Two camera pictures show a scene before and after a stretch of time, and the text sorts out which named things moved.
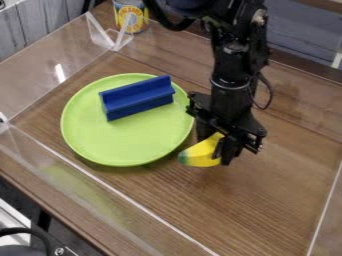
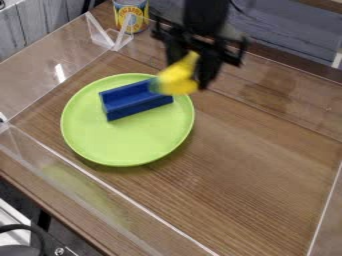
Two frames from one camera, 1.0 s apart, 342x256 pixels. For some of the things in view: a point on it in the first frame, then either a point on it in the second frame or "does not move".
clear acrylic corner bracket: [110, 39] does not move
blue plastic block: [138, 97] does not move
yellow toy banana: [199, 154] -> [175, 80]
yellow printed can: [131, 16] does not move
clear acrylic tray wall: [122, 225] does not move
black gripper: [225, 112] -> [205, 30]
